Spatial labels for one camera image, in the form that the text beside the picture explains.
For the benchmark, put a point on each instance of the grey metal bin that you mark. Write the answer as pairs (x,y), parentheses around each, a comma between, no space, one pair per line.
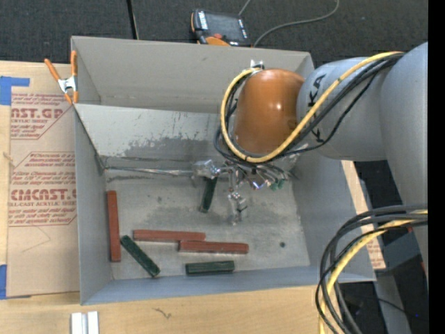
(146,82)

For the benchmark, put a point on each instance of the brown cardboard board red print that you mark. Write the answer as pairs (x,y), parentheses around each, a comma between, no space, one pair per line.
(41,249)

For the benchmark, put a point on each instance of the red-brown flat block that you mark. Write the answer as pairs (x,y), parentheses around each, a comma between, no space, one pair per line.
(213,247)
(113,226)
(168,235)

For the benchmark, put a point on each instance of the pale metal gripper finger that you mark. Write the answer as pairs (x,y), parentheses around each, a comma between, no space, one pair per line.
(206,169)
(237,200)

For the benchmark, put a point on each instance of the dark green flat block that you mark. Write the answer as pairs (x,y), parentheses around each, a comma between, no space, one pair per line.
(140,256)
(208,195)
(209,268)

